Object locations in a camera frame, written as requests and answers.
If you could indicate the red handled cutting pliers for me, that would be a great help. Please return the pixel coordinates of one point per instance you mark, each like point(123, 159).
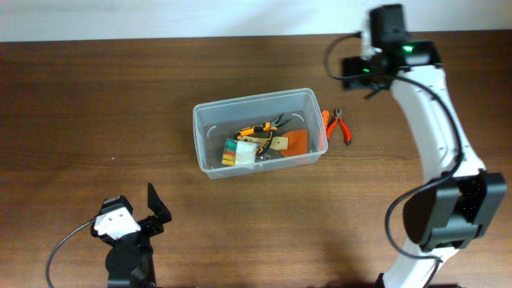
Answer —
point(338, 120)

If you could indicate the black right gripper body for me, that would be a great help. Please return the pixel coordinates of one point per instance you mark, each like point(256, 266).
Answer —
point(354, 66)

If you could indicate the clear pack of coloured clips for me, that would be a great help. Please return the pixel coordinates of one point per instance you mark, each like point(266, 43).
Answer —
point(237, 153)

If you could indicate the orange scraper with wooden handle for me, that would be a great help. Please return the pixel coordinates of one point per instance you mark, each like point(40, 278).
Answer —
point(289, 144)

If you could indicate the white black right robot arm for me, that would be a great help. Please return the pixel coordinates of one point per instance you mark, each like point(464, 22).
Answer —
point(458, 197)

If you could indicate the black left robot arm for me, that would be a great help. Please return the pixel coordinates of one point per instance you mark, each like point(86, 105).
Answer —
point(129, 262)

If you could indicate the orange perforated plastic strip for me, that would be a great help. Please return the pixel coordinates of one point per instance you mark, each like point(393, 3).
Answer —
point(323, 141)

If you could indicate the orange black needle nose pliers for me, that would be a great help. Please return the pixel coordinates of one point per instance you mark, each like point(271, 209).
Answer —
point(270, 127)

